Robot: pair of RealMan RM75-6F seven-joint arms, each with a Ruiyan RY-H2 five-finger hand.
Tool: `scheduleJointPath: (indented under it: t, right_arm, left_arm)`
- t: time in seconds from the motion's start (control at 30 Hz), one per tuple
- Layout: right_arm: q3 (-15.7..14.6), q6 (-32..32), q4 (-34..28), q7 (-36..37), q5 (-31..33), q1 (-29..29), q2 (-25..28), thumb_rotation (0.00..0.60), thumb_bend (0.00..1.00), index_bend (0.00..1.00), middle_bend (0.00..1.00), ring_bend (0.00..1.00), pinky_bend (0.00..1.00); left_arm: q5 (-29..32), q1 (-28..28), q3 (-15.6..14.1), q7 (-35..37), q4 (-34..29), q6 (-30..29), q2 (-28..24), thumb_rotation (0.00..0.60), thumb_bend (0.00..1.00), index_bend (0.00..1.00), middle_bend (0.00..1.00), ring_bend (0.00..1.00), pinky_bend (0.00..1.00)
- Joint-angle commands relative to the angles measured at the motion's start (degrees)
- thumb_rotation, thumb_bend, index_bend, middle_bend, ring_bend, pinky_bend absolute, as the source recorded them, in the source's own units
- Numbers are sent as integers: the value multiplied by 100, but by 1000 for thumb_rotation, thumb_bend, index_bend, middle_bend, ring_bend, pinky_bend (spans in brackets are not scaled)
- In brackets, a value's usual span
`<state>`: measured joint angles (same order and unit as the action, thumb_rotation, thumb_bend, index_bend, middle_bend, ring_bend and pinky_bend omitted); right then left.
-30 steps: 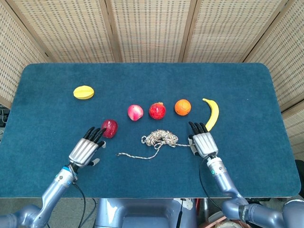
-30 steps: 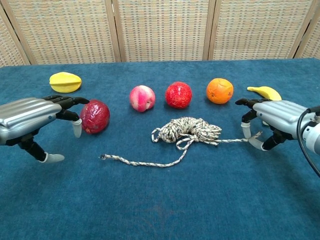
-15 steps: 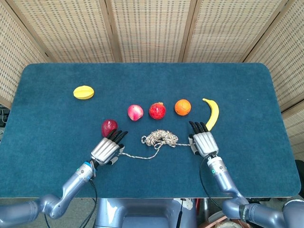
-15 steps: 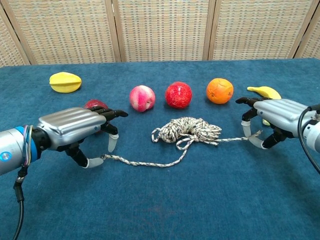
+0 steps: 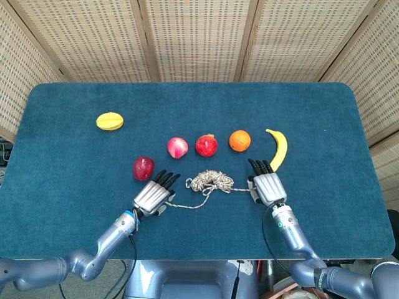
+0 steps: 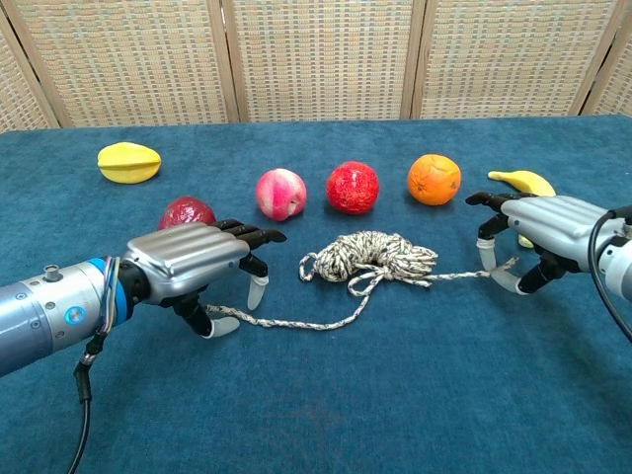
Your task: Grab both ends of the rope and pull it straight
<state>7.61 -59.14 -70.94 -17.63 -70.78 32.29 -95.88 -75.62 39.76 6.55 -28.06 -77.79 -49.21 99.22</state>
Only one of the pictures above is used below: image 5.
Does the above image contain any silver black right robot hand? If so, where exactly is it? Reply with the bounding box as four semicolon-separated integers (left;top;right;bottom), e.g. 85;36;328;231
246;158;288;207

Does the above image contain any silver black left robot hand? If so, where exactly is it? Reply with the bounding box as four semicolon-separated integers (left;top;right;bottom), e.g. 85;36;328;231
132;169;181;219

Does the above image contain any white speckled braided rope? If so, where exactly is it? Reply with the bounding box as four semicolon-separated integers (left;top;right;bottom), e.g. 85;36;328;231
164;169;258;210

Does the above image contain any dark red oval fruit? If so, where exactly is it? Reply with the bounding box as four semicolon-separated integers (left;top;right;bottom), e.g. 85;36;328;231
133;156;156;182

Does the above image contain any yellow banana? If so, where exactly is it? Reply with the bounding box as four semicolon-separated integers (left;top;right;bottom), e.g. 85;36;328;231
265;128;289;173

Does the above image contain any orange fruit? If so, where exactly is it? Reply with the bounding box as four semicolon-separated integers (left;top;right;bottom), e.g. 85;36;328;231
229;130;252;153

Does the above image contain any pink white peach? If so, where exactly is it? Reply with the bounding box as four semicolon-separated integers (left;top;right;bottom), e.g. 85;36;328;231
167;136;190;159

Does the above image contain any red pomegranate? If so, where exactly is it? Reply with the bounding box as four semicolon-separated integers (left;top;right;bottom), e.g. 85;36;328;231
195;133;218;158

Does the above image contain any yellow starfruit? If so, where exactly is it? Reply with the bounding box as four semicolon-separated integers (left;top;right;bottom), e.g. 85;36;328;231
95;112;125;131

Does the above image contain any grey-blue robot torso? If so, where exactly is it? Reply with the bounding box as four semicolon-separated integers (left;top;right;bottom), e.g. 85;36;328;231
124;260;259;299

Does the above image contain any blue felt table cover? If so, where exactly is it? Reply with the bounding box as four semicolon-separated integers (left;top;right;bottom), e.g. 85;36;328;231
0;82;396;261

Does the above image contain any woven rattan folding screen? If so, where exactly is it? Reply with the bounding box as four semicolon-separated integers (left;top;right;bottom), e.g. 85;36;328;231
0;0;399;216

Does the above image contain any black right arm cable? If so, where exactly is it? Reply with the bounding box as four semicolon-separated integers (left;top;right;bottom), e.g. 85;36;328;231
261;205;300;278

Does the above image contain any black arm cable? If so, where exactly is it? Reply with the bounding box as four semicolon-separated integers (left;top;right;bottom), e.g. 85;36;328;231
261;205;300;278
59;235;138;299

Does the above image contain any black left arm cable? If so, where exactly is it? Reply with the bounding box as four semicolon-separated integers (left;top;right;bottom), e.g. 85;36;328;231
59;235;138;299

